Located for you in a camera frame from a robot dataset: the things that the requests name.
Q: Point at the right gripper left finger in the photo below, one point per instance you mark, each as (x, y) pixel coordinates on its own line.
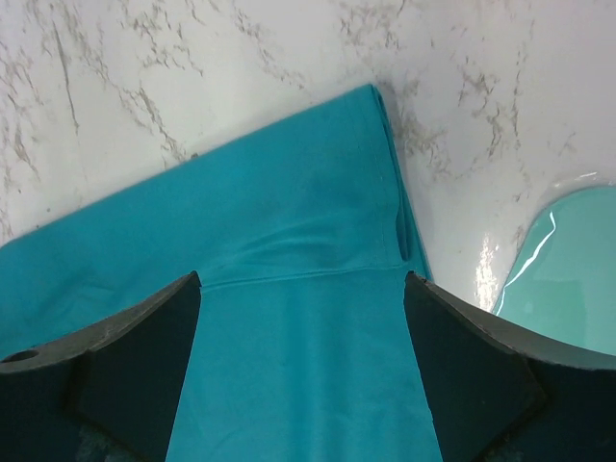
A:
(107, 392)

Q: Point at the teal t shirt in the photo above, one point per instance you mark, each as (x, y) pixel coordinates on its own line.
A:
(301, 234)

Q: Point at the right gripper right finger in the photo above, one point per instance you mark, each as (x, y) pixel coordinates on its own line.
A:
(499, 392)

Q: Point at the turquoise plastic board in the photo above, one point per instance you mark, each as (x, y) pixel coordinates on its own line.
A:
(562, 283)

